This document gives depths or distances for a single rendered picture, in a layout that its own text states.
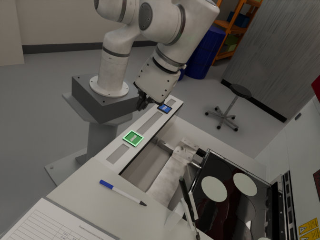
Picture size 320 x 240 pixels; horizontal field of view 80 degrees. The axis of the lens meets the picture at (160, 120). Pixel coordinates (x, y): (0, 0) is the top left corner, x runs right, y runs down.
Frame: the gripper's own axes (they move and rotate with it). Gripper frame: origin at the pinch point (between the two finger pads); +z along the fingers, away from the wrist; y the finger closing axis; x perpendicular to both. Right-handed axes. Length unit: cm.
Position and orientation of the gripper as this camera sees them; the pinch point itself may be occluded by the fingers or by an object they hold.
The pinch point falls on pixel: (142, 104)
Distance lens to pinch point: 58.7
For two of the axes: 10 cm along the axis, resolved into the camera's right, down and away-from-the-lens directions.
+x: -4.5, 4.6, -7.7
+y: -7.7, -6.3, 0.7
